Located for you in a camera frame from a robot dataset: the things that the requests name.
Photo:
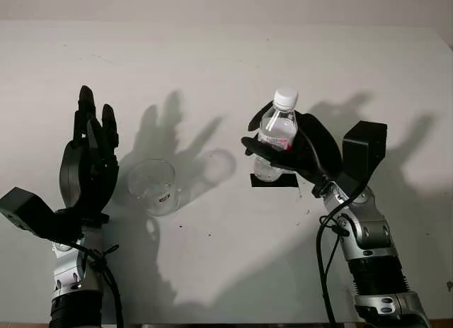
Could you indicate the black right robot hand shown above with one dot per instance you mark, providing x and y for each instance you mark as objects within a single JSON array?
[{"x": 318, "y": 151}]

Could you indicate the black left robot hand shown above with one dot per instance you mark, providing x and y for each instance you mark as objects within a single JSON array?
[{"x": 85, "y": 179}]

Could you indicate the clear plastic water bottle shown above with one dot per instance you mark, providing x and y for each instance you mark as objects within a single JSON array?
[{"x": 279, "y": 126}]

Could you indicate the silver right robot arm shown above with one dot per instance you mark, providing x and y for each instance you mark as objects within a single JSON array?
[{"x": 375, "y": 236}]

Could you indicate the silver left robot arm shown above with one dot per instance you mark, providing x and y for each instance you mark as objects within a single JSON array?
[{"x": 70, "y": 271}]

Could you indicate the clear glass cup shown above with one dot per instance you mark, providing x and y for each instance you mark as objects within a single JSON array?
[{"x": 152, "y": 193}]

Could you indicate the black tape rectangle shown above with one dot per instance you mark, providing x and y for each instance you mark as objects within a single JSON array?
[{"x": 288, "y": 182}]

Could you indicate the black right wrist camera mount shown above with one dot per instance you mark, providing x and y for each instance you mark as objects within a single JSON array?
[{"x": 364, "y": 147}]

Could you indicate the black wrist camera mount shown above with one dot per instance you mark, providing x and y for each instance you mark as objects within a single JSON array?
[
  {"x": 24, "y": 207},
  {"x": 364, "y": 147}
]

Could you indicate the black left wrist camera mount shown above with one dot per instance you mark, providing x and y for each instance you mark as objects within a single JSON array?
[{"x": 24, "y": 207}]

